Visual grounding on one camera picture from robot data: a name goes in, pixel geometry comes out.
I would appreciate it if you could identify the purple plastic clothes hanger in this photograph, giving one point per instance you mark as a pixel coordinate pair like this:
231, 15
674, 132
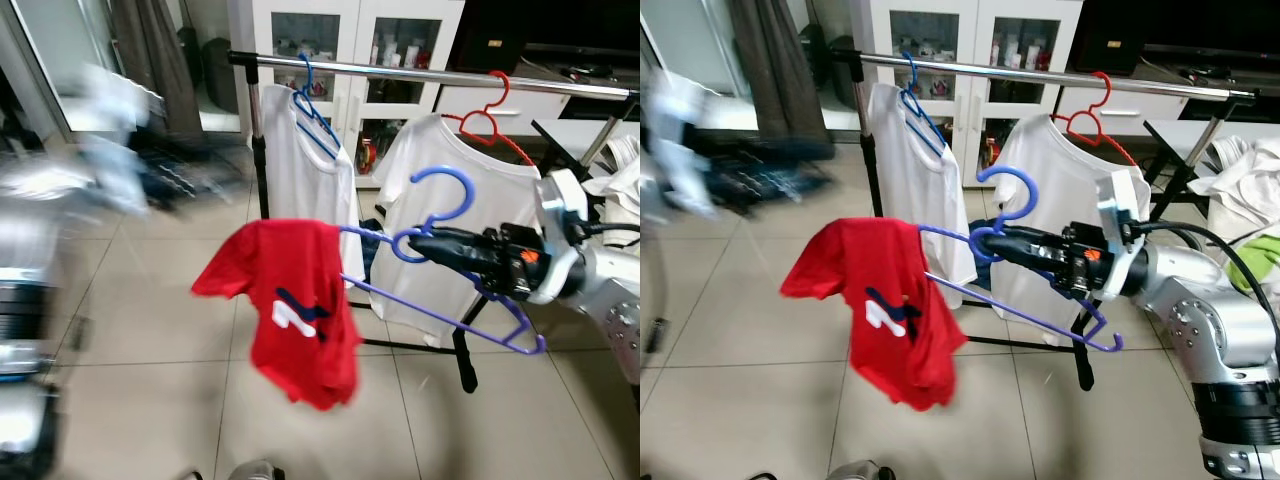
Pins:
1030, 190
465, 192

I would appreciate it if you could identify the green cloth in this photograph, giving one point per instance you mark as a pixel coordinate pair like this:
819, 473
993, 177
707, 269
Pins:
1258, 255

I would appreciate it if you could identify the small red printed T-shirt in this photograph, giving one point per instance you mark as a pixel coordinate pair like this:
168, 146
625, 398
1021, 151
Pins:
260, 260
850, 260

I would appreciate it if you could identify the dark grey curtain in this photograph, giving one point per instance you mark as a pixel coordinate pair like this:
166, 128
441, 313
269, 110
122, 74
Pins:
780, 60
160, 60

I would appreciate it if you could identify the white drawer unit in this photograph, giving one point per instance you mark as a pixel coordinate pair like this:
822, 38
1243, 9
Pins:
465, 100
1160, 105

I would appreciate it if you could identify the white clothes pile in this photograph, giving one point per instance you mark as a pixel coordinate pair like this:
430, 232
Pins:
620, 180
1250, 190

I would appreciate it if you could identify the red plastic clothes hanger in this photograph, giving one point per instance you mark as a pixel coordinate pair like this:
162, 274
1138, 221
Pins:
506, 92
1108, 92

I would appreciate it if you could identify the black folding table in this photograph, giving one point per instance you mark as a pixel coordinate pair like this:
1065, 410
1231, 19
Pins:
1180, 127

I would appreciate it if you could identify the blue plastic clothes hanger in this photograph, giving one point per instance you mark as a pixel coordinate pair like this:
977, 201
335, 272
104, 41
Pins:
320, 118
924, 116

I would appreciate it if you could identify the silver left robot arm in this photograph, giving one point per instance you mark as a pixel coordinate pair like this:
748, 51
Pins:
25, 300

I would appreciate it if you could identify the grey robot foot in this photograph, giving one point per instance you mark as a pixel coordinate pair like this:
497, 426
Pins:
255, 472
860, 472

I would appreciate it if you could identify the pale blue white garment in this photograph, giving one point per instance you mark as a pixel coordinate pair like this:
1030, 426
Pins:
115, 140
685, 140

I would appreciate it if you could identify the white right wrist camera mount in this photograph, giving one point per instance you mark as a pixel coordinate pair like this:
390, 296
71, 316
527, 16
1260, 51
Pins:
565, 205
1122, 210

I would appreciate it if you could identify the white T-shirt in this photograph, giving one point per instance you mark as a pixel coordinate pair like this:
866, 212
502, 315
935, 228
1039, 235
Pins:
300, 190
420, 190
1040, 180
905, 190

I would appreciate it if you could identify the silver black clothes rack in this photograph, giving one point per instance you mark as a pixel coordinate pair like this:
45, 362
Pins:
1000, 72
400, 73

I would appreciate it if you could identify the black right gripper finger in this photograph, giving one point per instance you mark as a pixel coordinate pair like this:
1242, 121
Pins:
1020, 240
455, 262
1030, 261
450, 240

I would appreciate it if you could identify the black television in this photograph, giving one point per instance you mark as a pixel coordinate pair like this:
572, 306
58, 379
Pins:
560, 30
1180, 30

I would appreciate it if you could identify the dark clothes pile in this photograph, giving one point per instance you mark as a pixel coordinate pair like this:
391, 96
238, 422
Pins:
190, 170
770, 165

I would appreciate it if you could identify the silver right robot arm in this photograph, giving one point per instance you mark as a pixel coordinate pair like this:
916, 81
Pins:
610, 290
1210, 330

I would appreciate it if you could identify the white glass-door cabinet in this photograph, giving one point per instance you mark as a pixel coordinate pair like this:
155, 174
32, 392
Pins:
975, 30
355, 30

